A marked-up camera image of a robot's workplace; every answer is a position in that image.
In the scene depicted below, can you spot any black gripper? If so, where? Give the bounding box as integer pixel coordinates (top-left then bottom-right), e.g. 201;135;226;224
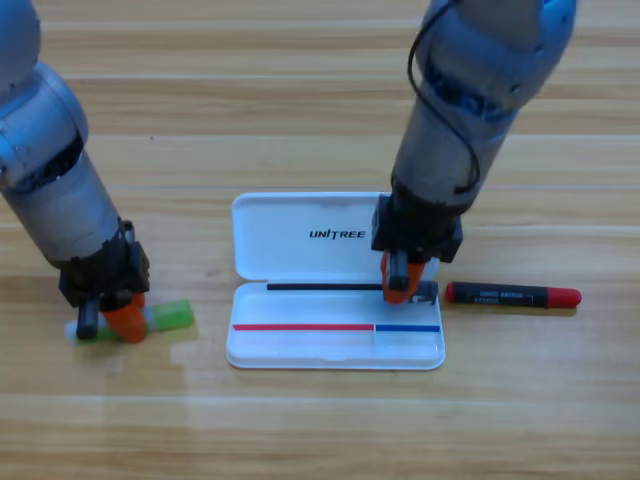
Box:
370;184;464;305
58;219;151;344

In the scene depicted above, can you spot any dark sleeved eraser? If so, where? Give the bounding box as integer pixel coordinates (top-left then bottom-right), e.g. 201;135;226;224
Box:
409;280;440;305

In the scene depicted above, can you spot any green and white glue stick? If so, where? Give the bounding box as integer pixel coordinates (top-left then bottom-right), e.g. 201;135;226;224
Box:
63;298;194;347

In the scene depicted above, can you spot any black marker with red caps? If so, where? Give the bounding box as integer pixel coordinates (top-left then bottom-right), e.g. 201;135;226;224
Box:
444;281;583;310

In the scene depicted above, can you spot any white Unitree pencil case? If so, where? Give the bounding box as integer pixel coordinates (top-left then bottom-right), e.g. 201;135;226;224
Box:
225;191;446;371

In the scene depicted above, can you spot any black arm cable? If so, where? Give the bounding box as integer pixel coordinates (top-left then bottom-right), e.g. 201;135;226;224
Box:
407;0;482;197

